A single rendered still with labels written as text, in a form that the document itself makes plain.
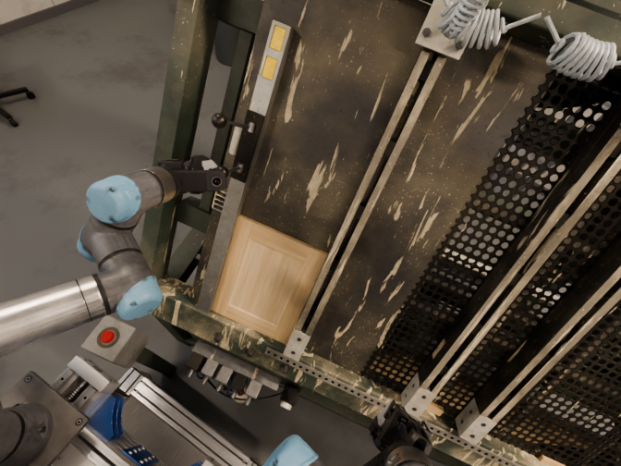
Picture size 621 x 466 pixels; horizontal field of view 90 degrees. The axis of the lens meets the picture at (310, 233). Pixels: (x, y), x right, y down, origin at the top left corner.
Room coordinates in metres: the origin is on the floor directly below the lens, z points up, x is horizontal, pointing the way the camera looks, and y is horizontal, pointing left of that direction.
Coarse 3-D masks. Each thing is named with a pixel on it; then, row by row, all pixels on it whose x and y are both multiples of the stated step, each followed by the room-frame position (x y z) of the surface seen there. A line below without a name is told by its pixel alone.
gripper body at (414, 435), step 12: (396, 408) 0.08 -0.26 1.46; (384, 420) 0.06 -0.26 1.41; (396, 420) 0.06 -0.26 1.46; (408, 420) 0.07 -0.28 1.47; (384, 432) 0.04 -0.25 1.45; (396, 432) 0.05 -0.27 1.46; (408, 432) 0.05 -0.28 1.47; (420, 432) 0.06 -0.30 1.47; (384, 444) 0.02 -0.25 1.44; (396, 444) 0.03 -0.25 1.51; (408, 444) 0.03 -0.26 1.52; (420, 444) 0.04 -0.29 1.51; (384, 456) 0.00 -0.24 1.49
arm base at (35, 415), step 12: (12, 408) -0.15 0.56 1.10; (24, 408) -0.14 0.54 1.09; (36, 408) -0.14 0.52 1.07; (24, 420) -0.16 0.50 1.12; (36, 420) -0.16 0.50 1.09; (48, 420) -0.16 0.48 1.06; (24, 432) -0.18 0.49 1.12; (36, 432) -0.18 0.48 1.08; (48, 432) -0.18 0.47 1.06; (24, 444) -0.20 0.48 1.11; (36, 444) -0.20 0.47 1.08; (12, 456) -0.23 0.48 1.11; (24, 456) -0.23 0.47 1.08; (36, 456) -0.23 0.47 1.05
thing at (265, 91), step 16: (272, 32) 0.78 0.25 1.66; (288, 32) 0.78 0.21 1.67; (288, 48) 0.79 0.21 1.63; (272, 80) 0.72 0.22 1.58; (256, 96) 0.69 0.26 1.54; (272, 96) 0.71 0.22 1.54; (256, 112) 0.67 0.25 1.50; (256, 160) 0.62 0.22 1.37; (240, 192) 0.54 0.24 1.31; (224, 208) 0.50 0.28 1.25; (240, 208) 0.52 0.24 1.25; (224, 224) 0.47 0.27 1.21; (224, 240) 0.43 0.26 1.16; (224, 256) 0.40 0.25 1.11; (208, 272) 0.36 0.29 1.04; (208, 288) 0.32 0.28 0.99; (208, 304) 0.28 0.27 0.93
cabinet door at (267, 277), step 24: (240, 216) 0.50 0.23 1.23; (240, 240) 0.45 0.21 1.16; (264, 240) 0.47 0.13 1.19; (288, 240) 0.48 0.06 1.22; (240, 264) 0.40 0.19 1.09; (264, 264) 0.42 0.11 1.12; (288, 264) 0.43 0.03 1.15; (312, 264) 0.44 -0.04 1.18; (240, 288) 0.35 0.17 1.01; (264, 288) 0.37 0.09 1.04; (288, 288) 0.38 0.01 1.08; (216, 312) 0.27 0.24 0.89; (240, 312) 0.29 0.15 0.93; (264, 312) 0.31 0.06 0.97; (288, 312) 0.33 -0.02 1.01; (288, 336) 0.27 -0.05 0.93
